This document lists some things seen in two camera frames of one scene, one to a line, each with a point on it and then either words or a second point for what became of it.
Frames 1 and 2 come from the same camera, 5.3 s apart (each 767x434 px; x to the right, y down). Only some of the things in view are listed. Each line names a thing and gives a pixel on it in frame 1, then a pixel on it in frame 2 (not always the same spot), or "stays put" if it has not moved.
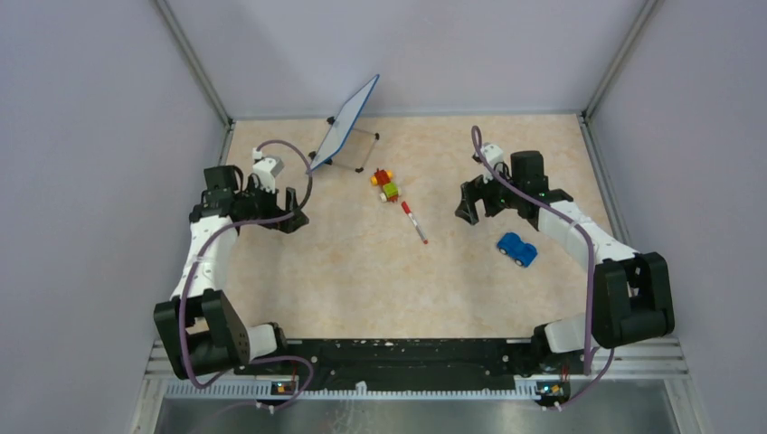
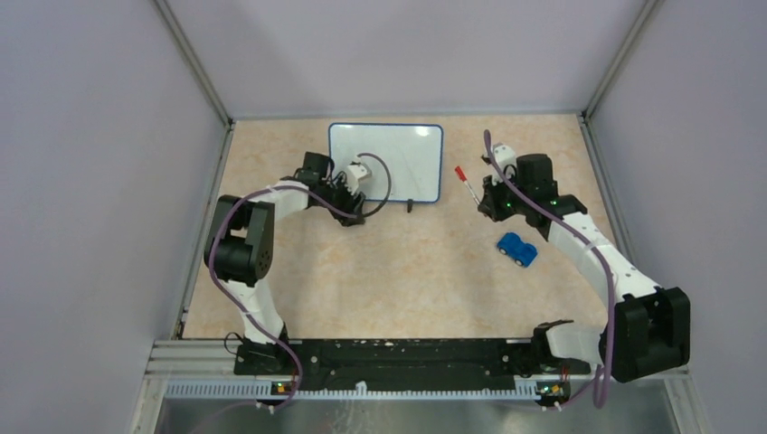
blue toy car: x=511 y=244 stays put
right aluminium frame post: x=647 y=13 stays put
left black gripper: x=290 y=224 to x=350 y=207
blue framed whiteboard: x=345 y=124 to x=413 y=153
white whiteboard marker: x=404 y=205 to x=459 y=171
